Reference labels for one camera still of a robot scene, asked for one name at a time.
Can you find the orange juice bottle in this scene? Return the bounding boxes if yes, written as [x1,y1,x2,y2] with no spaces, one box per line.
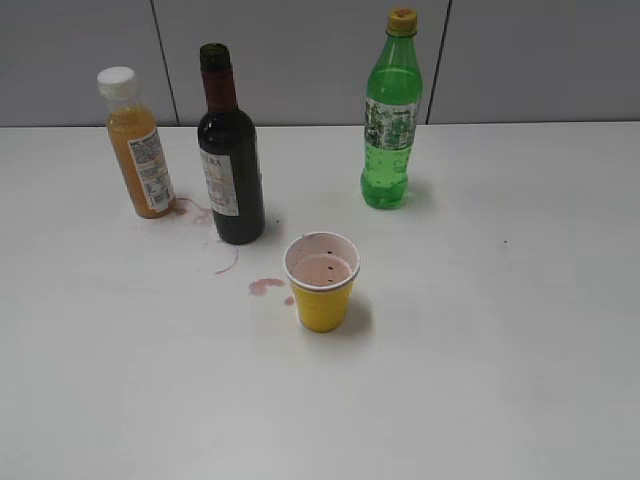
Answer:
[97,66,175,219]

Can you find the dark red wine bottle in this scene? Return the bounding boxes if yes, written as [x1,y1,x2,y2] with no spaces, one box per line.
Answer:
[197,43,265,245]

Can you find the green soda bottle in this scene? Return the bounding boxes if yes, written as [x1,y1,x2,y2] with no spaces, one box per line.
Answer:
[360,7,423,209]

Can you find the yellow paper cup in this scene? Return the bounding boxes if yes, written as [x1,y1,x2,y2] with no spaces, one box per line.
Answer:
[283,231,361,333]

